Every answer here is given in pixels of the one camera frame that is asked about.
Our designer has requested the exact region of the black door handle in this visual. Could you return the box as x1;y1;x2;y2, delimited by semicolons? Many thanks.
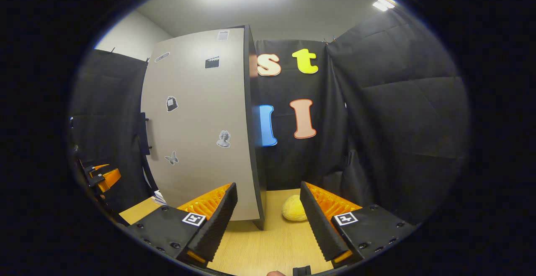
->
136;112;153;156

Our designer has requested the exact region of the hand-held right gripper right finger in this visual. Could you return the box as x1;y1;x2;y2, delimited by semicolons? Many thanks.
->
299;181;419;269

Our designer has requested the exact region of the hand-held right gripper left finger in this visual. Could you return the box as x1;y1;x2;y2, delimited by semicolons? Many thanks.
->
126;182;238;268

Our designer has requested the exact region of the yellow plush ball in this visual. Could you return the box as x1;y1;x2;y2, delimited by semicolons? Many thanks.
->
281;195;309;222

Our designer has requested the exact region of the black backdrop cloth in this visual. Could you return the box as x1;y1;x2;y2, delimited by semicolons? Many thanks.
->
69;8;469;226

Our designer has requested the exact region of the ceiling light panel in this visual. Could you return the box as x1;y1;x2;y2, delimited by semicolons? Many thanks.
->
372;0;397;12

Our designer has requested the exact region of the light grey cabinet door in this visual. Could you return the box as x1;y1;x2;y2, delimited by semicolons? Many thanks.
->
140;28;262;222

